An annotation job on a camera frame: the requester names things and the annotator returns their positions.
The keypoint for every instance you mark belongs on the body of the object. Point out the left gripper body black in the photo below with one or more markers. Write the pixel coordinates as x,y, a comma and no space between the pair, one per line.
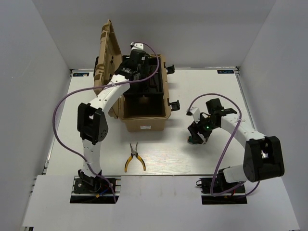
144,70

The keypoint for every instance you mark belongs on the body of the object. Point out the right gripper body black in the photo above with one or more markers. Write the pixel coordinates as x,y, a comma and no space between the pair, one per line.
205,126

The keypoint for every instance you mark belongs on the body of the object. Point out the large dark red hex key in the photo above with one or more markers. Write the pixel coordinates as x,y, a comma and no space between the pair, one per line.
152,83

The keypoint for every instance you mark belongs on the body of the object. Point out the tan plastic toolbox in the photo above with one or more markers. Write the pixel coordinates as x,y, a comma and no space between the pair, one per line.
144,113

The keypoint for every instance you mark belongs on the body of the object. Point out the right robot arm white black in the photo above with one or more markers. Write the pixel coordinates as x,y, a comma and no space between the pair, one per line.
263,158

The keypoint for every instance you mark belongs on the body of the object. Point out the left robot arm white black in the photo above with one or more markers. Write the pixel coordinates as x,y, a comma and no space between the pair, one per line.
91,120

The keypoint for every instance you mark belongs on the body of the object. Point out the black toolbox inner tray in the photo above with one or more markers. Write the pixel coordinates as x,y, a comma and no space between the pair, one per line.
142,89

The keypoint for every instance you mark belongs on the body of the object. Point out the right blue table label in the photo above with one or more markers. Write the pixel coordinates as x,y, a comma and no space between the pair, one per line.
225,71

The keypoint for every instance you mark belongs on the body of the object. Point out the blue table label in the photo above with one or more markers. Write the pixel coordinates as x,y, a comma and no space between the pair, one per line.
225,71
81,74

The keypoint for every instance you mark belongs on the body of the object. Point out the left blue table label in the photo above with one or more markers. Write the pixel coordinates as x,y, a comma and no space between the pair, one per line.
81,74

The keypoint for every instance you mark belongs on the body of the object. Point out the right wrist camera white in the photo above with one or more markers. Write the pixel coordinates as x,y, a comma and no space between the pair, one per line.
195,113

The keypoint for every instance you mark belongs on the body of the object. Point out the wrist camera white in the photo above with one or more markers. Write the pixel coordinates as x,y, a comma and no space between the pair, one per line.
136,46
195,113

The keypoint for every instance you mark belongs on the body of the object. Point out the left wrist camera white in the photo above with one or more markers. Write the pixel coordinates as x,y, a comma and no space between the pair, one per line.
136,46

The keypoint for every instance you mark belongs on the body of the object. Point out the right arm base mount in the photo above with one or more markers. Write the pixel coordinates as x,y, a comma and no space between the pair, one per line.
233,197

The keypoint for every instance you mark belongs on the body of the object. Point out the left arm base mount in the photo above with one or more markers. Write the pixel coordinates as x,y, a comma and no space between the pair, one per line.
83,193

